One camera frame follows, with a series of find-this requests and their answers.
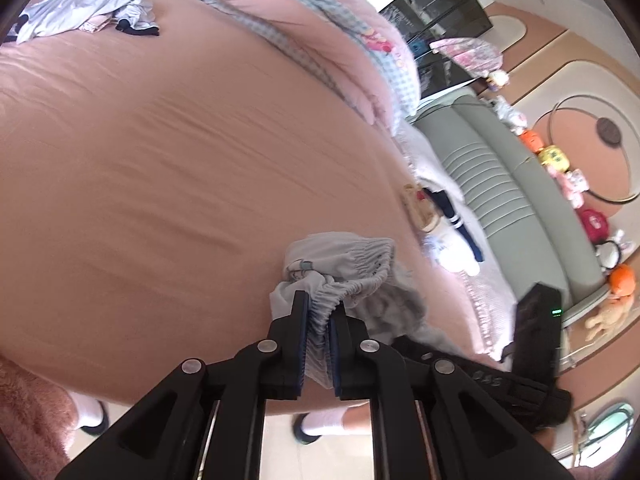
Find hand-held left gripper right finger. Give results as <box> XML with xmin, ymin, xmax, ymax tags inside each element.
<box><xmin>327</xmin><ymin>304</ymin><xmax>573</xmax><ymax>480</ymax></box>

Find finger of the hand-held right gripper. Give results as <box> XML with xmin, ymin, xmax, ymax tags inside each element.
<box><xmin>392</xmin><ymin>336</ymin><xmax>506</xmax><ymax>396</ymax></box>

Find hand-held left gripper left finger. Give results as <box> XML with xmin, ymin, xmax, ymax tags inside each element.
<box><xmin>54</xmin><ymin>290</ymin><xmax>310</xmax><ymax>480</ymax></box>

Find white cartoon print pajama pants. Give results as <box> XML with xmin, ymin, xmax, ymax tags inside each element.
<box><xmin>269</xmin><ymin>231</ymin><xmax>433</xmax><ymax>392</ymax></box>

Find person's white socked foot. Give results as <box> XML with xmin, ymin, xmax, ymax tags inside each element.
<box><xmin>65</xmin><ymin>391</ymin><xmax>110</xmax><ymax>436</ymax></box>
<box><xmin>292</xmin><ymin>404</ymin><xmax>373</xmax><ymax>445</ymax></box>

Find grey padded headboard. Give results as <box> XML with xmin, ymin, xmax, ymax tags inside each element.
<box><xmin>415</xmin><ymin>92</ymin><xmax>606</xmax><ymax>311</ymax></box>

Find row of plush toys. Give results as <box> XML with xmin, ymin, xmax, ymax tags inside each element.
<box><xmin>487</xmin><ymin>67</ymin><xmax>640</xmax><ymax>343</ymax></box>

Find light pink pillow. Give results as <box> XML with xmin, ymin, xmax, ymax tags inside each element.
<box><xmin>395</xmin><ymin>125</ymin><xmax>521</xmax><ymax>361</ymax></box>

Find pink sheeted bed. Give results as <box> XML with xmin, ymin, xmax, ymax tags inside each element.
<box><xmin>0</xmin><ymin>0</ymin><xmax>481</xmax><ymax>418</ymax></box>

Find pink printed cloth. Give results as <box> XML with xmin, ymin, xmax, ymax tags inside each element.
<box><xmin>429</xmin><ymin>37</ymin><xmax>503</xmax><ymax>78</ymax></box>

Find pink checked folded quilt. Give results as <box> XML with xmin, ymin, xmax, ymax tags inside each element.
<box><xmin>197</xmin><ymin>0</ymin><xmax>421</xmax><ymax>136</ymax></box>

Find black glass cabinet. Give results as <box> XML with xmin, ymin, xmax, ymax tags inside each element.
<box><xmin>377</xmin><ymin>0</ymin><xmax>493</xmax><ymax>101</ymax></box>

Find folded pink garment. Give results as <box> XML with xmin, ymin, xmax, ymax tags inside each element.
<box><xmin>82</xmin><ymin>12</ymin><xmax>118</xmax><ymax>35</ymax></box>

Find ring ceiling lamp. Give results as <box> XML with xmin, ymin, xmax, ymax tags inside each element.
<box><xmin>550</xmin><ymin>94</ymin><xmax>638</xmax><ymax>207</ymax></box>

